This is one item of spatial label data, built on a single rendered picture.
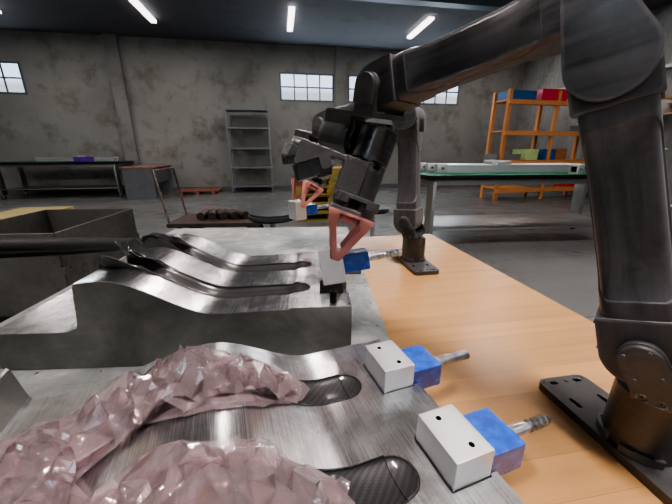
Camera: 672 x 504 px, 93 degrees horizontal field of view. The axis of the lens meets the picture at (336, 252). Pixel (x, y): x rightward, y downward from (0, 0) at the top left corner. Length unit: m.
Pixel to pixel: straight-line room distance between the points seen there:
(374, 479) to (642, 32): 0.40
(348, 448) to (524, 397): 0.27
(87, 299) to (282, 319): 0.26
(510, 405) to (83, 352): 0.58
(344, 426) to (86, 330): 0.39
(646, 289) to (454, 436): 0.22
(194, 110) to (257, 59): 2.19
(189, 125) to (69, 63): 2.98
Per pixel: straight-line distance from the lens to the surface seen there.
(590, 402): 0.53
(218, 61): 10.26
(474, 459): 0.30
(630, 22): 0.38
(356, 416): 0.34
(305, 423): 0.33
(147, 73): 10.60
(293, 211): 0.96
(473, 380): 0.51
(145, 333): 0.53
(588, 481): 0.44
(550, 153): 9.20
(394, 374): 0.36
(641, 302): 0.40
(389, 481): 0.31
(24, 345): 0.63
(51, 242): 0.93
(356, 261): 0.48
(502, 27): 0.42
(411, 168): 0.86
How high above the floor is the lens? 1.10
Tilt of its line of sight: 18 degrees down
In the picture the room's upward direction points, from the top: straight up
